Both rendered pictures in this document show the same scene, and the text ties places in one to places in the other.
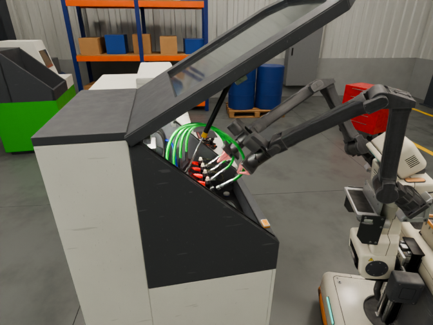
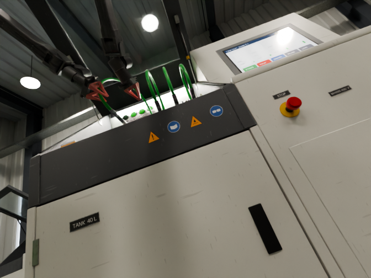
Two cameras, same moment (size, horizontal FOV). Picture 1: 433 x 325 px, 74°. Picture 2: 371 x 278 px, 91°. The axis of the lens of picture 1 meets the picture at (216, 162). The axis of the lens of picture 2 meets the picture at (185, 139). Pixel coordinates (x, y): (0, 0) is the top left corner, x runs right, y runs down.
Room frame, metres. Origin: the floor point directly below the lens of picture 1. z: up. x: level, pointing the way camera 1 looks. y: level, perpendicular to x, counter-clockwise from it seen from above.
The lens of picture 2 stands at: (1.57, -0.65, 0.61)
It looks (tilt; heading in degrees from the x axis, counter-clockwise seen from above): 24 degrees up; 102
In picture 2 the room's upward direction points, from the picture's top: 20 degrees counter-clockwise
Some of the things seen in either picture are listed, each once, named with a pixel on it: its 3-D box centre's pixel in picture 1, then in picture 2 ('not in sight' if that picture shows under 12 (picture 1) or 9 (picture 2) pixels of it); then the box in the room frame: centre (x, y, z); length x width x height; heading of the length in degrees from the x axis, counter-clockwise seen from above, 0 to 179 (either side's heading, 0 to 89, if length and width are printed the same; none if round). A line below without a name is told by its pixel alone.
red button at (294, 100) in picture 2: not in sight; (291, 105); (1.77, -0.14, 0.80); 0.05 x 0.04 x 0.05; 12
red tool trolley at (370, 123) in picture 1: (365, 111); not in sight; (4.95, -2.63, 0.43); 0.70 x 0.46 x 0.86; 31
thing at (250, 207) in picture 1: (249, 211); (138, 145); (1.32, -0.19, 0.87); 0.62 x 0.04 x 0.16; 12
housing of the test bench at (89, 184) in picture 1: (127, 207); not in sight; (1.52, 0.57, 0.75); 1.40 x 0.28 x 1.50; 12
